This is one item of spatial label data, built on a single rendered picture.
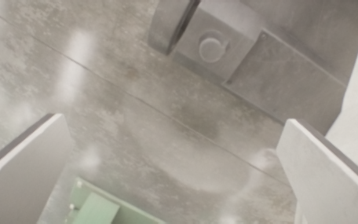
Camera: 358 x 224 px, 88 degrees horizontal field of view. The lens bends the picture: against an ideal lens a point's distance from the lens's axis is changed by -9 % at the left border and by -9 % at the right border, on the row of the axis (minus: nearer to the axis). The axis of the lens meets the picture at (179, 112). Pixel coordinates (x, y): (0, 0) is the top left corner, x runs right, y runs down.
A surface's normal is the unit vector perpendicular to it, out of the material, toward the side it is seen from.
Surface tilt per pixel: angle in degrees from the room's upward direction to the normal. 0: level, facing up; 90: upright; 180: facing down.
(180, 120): 0
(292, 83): 0
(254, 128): 0
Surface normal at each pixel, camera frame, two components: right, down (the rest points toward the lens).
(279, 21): -0.21, 0.54
